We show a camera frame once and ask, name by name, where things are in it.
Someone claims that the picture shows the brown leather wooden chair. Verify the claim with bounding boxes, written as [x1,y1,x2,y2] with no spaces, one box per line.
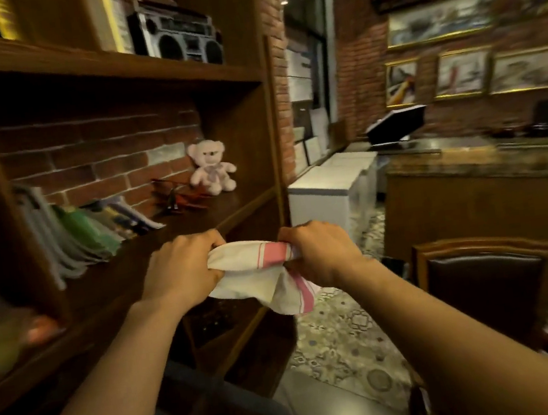
[390,227,548,415]

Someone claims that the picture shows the person's left hand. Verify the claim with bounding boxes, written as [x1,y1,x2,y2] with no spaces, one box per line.
[134,228,234,317]

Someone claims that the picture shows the wide gold framed painting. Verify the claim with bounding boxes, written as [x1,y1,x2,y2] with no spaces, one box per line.
[485,45,548,96]

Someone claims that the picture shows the black cash register monitor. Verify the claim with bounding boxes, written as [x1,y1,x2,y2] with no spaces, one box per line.
[363,104,431,147]

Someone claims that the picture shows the dark metal chair frame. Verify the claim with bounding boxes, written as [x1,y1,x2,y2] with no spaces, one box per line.
[139,345,300,415]

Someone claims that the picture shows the medium gold framed painting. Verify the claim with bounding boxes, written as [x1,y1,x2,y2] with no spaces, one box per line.
[429,45,497,101]

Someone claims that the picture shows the white chest freezer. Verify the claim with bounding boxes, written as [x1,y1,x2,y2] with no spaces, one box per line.
[283,147,389,253]

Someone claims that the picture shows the window with paper notices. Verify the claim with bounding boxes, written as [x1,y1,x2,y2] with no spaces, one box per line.
[277,0,349,173]

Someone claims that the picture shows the white cloth with pink stripes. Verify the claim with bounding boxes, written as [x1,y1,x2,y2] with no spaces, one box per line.
[202,232,326,326]

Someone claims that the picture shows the wooden counter with stone top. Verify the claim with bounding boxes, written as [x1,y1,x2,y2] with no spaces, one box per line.
[371,122,548,340]

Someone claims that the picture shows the black and silver boombox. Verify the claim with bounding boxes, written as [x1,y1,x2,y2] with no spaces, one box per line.
[125,0,227,76]

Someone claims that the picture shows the person's left forearm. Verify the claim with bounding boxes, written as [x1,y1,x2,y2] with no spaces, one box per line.
[0,294,203,415]

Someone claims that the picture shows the person's right forearm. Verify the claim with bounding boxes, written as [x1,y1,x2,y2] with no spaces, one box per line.
[333,235,548,415]

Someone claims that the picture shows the person's right hand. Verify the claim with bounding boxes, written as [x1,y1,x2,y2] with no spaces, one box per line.
[276,214,370,295]

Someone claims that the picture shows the small gold framed painting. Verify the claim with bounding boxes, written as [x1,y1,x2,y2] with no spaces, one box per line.
[381,57,425,109]

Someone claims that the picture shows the red toy airplane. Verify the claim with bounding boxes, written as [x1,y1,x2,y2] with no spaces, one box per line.
[150,172,212,218]

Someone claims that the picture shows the wooden bookshelf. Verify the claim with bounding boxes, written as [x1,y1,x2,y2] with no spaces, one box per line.
[0,0,316,415]

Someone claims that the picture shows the row of leaning books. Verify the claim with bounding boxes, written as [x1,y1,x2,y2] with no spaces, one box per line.
[11,165,173,296]

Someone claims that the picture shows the pink teddy bear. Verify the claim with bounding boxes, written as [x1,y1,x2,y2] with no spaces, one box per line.
[184,136,241,199]

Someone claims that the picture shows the large gold framed painting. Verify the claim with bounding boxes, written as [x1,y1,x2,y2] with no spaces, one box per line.
[381,0,504,50]

